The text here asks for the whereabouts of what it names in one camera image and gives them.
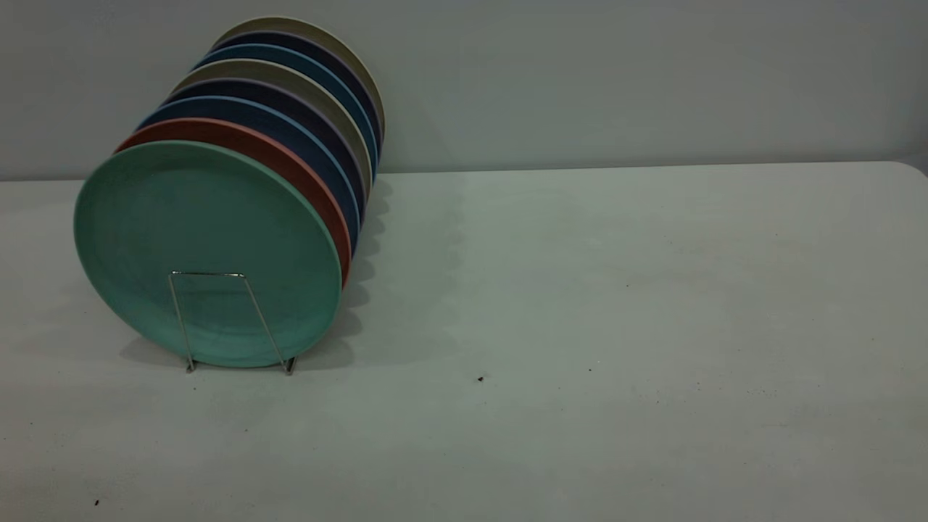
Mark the green round plate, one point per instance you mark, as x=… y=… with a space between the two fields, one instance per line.
x=217 y=232

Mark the red-orange round plate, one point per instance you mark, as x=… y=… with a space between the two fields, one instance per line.
x=290 y=163

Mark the dark purple round plate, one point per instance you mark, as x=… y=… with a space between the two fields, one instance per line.
x=348 y=74
x=312 y=119

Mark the teal blue round plate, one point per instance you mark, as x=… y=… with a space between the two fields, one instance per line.
x=341 y=93

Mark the beige round plate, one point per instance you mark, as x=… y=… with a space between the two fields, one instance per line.
x=341 y=45
x=326 y=104

